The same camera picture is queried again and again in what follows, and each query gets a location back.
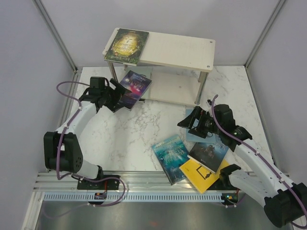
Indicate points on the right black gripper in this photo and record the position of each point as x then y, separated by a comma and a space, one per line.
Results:
187, 122

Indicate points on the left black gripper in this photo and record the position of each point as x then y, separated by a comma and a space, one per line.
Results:
110, 105

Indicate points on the purple Robinson Crusoe book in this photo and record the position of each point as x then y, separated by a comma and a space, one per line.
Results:
136, 86

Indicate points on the teal ocean cover book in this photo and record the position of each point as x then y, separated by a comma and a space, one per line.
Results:
171, 153

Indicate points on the pale green G book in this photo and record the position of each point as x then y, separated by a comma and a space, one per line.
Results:
147, 73

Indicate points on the green yellow fantasy book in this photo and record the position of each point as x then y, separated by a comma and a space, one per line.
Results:
127, 46

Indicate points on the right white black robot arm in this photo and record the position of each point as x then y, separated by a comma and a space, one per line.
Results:
282, 199

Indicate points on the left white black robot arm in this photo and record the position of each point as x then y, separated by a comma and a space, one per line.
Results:
62, 151

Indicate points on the light blue OS book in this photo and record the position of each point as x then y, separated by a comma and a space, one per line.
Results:
211, 138

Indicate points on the dark castle cover book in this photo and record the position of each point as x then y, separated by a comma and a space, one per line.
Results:
209, 155

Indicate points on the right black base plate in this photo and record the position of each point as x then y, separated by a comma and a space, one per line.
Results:
230, 195

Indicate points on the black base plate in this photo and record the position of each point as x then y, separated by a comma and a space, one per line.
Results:
230, 195
104, 184

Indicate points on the aluminium front frame rail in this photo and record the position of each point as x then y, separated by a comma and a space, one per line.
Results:
135, 181

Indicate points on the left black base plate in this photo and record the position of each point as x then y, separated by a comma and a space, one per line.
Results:
104, 184

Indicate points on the white slotted cable duct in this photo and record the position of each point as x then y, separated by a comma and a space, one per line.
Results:
133, 197

